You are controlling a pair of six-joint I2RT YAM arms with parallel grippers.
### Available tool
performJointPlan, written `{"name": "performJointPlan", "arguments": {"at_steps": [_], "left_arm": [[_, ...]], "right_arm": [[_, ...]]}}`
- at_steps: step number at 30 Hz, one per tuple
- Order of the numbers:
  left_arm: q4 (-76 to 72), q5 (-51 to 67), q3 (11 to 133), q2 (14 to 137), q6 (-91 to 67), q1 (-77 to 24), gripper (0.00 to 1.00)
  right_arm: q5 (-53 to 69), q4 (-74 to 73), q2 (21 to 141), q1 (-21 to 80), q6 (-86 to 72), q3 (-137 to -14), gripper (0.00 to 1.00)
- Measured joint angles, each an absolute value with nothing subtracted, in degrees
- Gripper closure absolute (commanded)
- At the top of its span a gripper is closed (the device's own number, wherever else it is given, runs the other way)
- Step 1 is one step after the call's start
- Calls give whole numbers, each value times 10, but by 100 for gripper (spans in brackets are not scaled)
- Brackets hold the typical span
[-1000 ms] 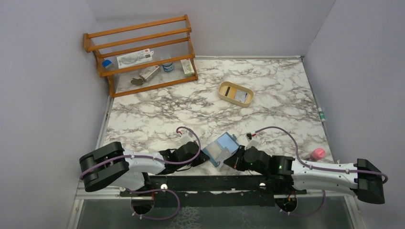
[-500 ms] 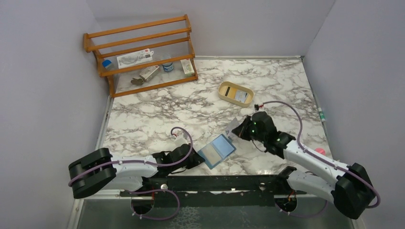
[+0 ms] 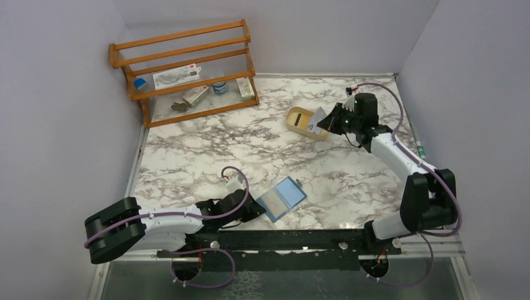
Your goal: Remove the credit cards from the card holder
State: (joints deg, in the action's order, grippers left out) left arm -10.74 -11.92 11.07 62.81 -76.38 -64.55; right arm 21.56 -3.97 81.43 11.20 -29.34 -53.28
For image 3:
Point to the blue white small jar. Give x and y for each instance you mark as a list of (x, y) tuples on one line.
[(220, 87)]

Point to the white blister pack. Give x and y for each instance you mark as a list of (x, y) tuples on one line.
[(177, 76)]

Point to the beige oval tray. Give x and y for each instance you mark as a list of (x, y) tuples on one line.
[(289, 119)]

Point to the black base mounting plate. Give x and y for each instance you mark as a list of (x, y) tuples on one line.
[(283, 250)]

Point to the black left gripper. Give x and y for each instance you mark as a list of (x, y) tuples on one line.
[(254, 207)]

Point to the yellow grey card in tray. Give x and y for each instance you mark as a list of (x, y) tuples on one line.
[(301, 121)]

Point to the aluminium frame rail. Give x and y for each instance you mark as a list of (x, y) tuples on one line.
[(419, 247)]

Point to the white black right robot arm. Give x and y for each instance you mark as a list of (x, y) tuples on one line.
[(429, 193)]

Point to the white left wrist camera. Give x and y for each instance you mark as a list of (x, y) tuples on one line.
[(235, 183)]

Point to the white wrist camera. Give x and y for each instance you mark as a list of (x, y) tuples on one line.
[(351, 100), (235, 183)]

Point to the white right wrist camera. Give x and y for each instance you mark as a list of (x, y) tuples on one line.
[(351, 100)]

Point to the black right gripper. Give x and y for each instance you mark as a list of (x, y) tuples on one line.
[(339, 117)]

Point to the white card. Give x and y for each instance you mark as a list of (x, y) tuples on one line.
[(314, 128)]

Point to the blue white eraser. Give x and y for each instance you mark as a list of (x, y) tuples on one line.
[(142, 85)]

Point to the green white small box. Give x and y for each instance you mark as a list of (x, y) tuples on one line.
[(245, 88)]

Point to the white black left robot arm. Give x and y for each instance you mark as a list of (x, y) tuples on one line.
[(126, 226)]

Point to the wooden tiered shelf rack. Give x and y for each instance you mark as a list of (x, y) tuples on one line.
[(222, 51)]

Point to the blue leather card holder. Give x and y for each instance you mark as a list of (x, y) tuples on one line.
[(282, 198)]

